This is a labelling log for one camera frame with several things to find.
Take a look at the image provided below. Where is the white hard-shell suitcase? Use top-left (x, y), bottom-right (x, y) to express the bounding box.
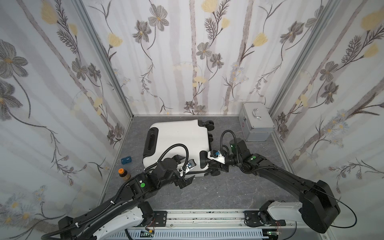
top-left (143, 120), bottom-right (215, 177)

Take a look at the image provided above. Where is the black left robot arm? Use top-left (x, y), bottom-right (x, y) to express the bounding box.
top-left (41, 144), bottom-right (193, 240)

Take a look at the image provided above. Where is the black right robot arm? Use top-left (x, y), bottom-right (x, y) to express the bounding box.
top-left (199, 137), bottom-right (342, 234)

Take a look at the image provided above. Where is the blue small box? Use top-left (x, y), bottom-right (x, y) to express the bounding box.
top-left (121, 156), bottom-right (132, 165)

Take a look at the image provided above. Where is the orange-capped brown bottle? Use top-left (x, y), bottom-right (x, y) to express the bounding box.
top-left (118, 168), bottom-right (131, 181)

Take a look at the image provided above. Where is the silver aluminium case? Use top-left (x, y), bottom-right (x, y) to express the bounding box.
top-left (239, 102), bottom-right (275, 142)

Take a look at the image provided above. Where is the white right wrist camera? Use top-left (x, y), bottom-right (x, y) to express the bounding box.
top-left (208, 150), bottom-right (226, 164)

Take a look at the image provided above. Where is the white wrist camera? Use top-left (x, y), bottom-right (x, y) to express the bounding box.
top-left (208, 150), bottom-right (226, 164)
top-left (184, 159), bottom-right (197, 174)

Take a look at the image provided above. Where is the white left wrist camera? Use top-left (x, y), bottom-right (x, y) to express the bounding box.
top-left (184, 159), bottom-right (197, 174)

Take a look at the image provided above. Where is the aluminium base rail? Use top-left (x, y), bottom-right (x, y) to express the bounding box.
top-left (80, 208), bottom-right (331, 240)

